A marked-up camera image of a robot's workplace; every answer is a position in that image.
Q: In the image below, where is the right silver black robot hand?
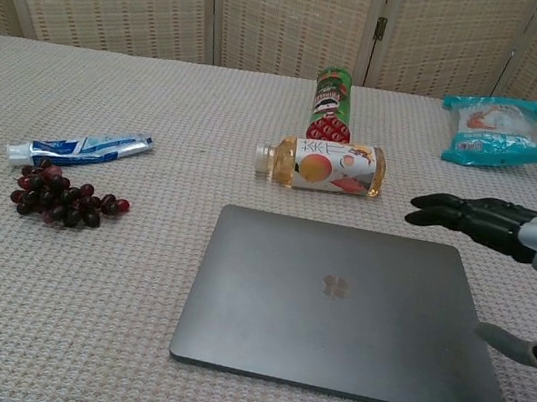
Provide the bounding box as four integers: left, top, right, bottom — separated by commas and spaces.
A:
386, 185, 537, 373

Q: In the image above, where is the silver grey laptop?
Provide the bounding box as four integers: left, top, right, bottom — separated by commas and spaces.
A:
164, 198, 534, 402

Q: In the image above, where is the teal white snack bag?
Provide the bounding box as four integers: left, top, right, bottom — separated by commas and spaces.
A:
433, 85, 537, 177

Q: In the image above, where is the peach tea plastic bottle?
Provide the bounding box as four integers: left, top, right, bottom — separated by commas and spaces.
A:
251, 128, 391, 203

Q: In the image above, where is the green chips can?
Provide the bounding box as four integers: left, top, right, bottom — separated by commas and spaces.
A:
301, 64, 362, 147

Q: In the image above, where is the blue white toothpaste tube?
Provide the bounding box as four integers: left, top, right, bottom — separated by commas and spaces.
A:
3, 114, 157, 188

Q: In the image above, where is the beige waffle tablecloth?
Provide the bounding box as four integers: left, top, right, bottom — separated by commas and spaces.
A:
0, 32, 537, 402

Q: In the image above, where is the bunch of red grapes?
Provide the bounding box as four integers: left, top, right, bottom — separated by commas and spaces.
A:
6, 158, 136, 237

